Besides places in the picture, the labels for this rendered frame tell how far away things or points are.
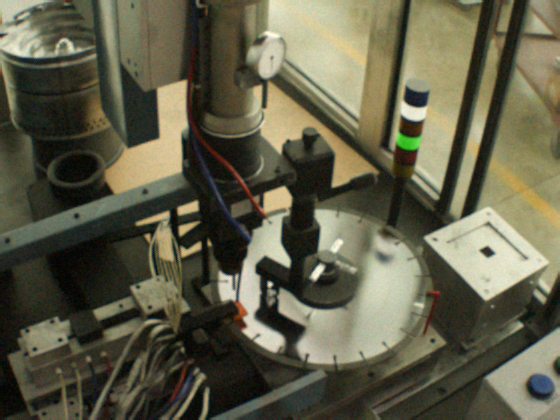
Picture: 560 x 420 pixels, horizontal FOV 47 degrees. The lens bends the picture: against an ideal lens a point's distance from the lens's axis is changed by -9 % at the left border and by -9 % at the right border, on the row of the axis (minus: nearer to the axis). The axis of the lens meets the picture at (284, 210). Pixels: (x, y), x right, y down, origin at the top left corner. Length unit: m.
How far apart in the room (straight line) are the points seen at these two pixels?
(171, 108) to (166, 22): 1.09
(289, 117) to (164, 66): 1.05
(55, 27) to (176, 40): 0.90
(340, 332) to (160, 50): 0.51
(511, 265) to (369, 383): 0.36
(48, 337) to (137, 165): 0.64
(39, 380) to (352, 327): 0.52
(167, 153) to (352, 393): 0.82
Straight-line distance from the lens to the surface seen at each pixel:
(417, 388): 1.22
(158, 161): 1.64
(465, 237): 1.30
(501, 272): 1.26
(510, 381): 1.11
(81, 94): 1.44
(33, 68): 1.41
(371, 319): 1.05
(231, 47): 0.72
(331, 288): 1.07
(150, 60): 0.75
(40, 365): 1.13
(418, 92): 1.17
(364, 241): 1.17
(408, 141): 1.23
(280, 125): 1.75
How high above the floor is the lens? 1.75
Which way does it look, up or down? 42 degrees down
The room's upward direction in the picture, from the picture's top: 4 degrees clockwise
